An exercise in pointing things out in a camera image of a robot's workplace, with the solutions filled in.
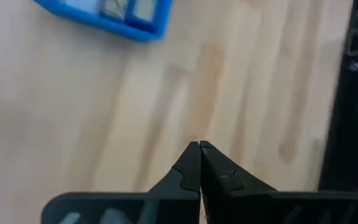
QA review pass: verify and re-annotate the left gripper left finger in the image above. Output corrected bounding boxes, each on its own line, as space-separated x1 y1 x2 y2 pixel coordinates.
40 141 202 224

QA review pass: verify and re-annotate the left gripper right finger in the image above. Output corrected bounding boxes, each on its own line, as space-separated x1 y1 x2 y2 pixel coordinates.
200 140 358 224

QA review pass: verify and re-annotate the blue plastic basket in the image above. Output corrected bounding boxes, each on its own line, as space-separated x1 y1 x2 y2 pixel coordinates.
32 0 174 44

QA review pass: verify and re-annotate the black aluminium table frame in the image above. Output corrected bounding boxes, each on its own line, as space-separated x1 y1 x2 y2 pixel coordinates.
318 0 358 194

